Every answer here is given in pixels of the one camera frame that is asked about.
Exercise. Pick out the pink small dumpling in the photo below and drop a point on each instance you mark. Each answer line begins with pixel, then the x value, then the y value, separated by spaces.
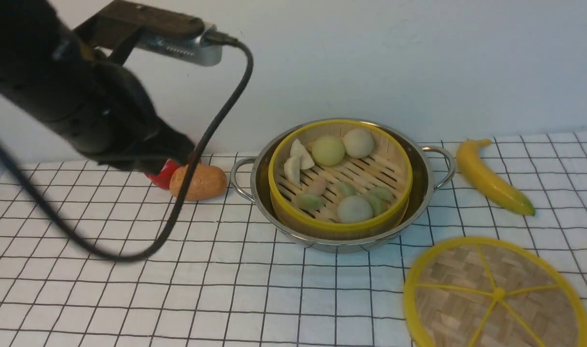
pixel 317 187

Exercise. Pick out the white bun front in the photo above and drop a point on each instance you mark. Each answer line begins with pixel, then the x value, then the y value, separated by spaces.
pixel 354 209

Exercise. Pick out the white dumpling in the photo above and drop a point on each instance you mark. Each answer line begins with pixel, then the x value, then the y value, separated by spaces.
pixel 292 169
pixel 299 150

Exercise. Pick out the green dumpling middle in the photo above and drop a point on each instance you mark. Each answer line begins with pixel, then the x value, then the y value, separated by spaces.
pixel 345 189

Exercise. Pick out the woven bamboo steamer lid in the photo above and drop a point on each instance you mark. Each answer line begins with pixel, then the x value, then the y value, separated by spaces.
pixel 482 292

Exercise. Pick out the white round bun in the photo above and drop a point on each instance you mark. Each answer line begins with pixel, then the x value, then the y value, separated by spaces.
pixel 358 143

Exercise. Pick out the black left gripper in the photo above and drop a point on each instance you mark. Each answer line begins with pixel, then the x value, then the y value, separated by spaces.
pixel 115 122

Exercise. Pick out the red bell pepper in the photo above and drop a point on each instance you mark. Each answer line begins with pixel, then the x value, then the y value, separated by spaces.
pixel 171 170

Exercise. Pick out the yellow-green round bun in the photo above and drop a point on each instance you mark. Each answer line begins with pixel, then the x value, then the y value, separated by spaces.
pixel 328 150

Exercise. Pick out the white dumpling lower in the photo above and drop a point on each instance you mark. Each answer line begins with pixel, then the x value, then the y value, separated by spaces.
pixel 292 169

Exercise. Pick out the stainless steel pot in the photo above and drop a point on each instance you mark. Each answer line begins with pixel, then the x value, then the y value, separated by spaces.
pixel 433 167

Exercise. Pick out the green dumpling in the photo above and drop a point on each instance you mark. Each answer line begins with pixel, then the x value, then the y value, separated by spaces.
pixel 309 202
pixel 380 199
pixel 345 189

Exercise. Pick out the yellow banana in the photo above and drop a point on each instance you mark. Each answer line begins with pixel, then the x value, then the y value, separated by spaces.
pixel 489 183

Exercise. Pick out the green dumpling right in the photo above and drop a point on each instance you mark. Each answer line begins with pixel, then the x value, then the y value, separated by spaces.
pixel 380 199

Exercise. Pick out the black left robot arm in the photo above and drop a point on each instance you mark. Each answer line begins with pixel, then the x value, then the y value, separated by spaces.
pixel 32 39

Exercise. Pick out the white dumpling upper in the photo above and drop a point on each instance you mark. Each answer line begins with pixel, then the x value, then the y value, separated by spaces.
pixel 299 150

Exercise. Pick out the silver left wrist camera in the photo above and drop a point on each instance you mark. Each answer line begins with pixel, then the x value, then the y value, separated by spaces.
pixel 178 41

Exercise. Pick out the green dumpling front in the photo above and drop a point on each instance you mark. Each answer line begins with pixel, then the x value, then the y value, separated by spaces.
pixel 309 202

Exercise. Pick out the brown potato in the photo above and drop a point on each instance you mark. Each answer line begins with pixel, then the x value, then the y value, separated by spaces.
pixel 208 182

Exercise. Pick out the bamboo steamer basket yellow rim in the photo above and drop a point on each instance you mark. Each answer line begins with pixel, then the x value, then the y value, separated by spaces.
pixel 340 179

